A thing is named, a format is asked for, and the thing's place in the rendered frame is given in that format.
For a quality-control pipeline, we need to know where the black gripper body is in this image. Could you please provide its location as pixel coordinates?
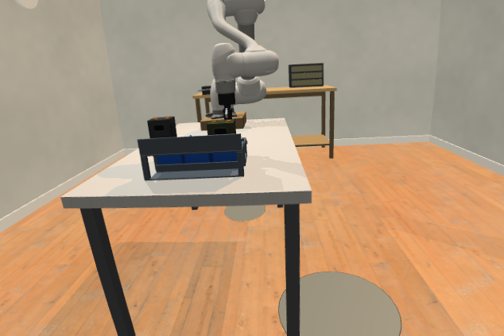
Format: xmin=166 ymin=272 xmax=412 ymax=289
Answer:
xmin=218 ymin=93 xmax=235 ymax=116

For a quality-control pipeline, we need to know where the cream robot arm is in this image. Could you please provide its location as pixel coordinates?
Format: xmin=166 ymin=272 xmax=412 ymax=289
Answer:
xmin=206 ymin=0 xmax=279 ymax=119

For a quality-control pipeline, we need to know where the grey metal shelf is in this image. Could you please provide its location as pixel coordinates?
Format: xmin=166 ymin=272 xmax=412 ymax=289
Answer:
xmin=138 ymin=133 xmax=247 ymax=181

